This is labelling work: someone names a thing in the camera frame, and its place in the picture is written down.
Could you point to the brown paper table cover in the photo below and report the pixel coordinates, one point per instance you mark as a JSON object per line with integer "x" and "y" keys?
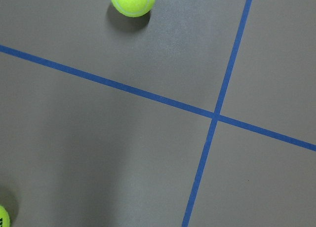
{"x": 202, "y": 113}

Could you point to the yellow tennis ball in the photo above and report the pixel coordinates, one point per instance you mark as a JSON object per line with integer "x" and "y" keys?
{"x": 133, "y": 8}
{"x": 4, "y": 217}

